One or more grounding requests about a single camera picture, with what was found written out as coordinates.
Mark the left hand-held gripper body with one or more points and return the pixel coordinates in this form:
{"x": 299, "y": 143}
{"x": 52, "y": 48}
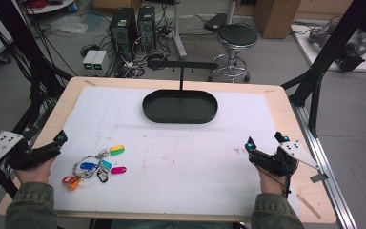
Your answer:
{"x": 35, "y": 156}

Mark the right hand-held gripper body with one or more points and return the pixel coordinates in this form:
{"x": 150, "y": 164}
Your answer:
{"x": 276, "y": 162}

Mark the black tray key rack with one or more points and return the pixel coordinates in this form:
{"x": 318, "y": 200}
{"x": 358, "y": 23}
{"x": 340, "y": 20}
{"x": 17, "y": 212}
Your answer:
{"x": 179, "y": 108}

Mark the person's left hand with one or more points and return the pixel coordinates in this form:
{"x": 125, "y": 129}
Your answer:
{"x": 35, "y": 175}

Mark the person's right hand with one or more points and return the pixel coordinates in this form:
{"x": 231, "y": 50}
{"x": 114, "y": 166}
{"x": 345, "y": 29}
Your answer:
{"x": 271, "y": 184}

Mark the small grey tag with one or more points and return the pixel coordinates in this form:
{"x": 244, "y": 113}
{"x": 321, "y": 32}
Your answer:
{"x": 318, "y": 178}

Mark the strip of brown tape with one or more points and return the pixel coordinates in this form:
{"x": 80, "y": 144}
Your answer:
{"x": 309, "y": 206}

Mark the white table mat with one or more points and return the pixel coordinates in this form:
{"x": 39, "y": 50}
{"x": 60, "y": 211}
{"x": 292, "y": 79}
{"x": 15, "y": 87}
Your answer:
{"x": 178, "y": 165}

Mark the white bench power supply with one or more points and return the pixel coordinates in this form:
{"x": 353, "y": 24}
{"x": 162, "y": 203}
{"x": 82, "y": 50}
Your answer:
{"x": 100, "y": 62}
{"x": 89, "y": 62}

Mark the black round stool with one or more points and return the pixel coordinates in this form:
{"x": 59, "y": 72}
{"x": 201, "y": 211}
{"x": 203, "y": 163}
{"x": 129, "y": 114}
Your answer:
{"x": 236, "y": 36}

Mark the white board with grey machine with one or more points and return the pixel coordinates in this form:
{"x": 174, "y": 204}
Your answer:
{"x": 346, "y": 47}

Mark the clear plastic bag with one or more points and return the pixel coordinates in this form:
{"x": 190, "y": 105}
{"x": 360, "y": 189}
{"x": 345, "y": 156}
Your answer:
{"x": 68, "y": 24}

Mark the brown cardboard box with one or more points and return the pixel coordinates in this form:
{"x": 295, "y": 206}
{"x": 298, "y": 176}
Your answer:
{"x": 276, "y": 17}

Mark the large black computer tower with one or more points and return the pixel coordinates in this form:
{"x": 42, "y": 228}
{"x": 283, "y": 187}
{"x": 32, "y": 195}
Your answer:
{"x": 122, "y": 28}

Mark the black flat case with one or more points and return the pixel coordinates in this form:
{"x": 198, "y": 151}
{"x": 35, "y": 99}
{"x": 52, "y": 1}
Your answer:
{"x": 215, "y": 22}

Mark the white round table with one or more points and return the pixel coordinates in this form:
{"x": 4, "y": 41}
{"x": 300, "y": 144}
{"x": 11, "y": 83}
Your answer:
{"x": 49, "y": 7}

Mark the white desk leg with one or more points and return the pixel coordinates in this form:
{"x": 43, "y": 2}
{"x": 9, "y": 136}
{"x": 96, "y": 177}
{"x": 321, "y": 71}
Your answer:
{"x": 178, "y": 31}

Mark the small black computer tower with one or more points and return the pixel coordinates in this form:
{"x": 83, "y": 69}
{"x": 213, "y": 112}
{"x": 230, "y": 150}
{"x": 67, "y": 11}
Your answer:
{"x": 146, "y": 27}

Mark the aluminium rail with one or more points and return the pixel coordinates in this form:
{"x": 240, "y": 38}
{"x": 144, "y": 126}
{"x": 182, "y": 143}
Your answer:
{"x": 327, "y": 178}

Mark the black metal frame strut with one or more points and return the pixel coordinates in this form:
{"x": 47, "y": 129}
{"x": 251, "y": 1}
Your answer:
{"x": 19, "y": 44}
{"x": 327, "y": 54}

